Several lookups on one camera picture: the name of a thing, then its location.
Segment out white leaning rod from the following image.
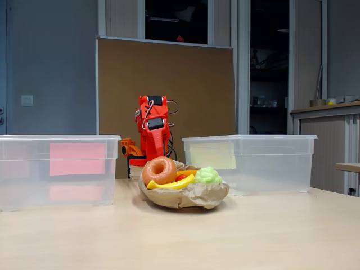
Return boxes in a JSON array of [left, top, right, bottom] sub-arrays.
[[314, 65, 323, 100]]

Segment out white containers on cabinet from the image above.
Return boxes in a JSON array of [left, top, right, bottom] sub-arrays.
[[336, 94, 360, 104]]

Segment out pale green toy grapes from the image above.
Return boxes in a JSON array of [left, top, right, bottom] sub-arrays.
[[195, 166, 223, 185]]

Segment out white wrist servo cable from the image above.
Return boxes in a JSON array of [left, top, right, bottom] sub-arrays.
[[142, 100, 155, 130]]

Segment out yellow toy banana bunch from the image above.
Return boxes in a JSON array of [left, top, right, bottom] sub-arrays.
[[146, 173, 196, 190]]

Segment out orange toy waffle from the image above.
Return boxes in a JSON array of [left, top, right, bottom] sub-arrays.
[[176, 169, 199, 178]]

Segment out crumpled brown paper bag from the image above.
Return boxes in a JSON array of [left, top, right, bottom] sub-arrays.
[[138, 159, 231, 210]]

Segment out pink paper label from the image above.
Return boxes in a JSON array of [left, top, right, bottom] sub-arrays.
[[49, 142, 106, 176]]

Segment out orange table clamp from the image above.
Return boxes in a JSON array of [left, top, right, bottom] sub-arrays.
[[120, 138, 147, 158]]

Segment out brown toy doughnut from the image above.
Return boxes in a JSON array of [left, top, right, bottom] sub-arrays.
[[142, 156, 178, 186]]

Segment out wooden base block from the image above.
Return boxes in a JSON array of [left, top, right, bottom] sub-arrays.
[[129, 164, 147, 179]]

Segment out black base cables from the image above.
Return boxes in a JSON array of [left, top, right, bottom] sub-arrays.
[[168, 126, 178, 161]]

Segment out yellow-green paper label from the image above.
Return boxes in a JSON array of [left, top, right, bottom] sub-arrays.
[[190, 142, 237, 170]]

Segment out small wooden side table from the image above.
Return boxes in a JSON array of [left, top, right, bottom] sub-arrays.
[[334, 162, 360, 173]]

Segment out grey cabinet with wooden top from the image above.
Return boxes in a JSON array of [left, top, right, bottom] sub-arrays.
[[290, 101, 360, 196]]

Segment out clear plastic bin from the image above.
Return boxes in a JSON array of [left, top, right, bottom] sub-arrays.
[[0, 134, 122, 212], [182, 134, 318, 197]]

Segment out dark looped servo cable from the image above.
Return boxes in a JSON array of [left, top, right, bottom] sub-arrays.
[[167, 100, 181, 115]]

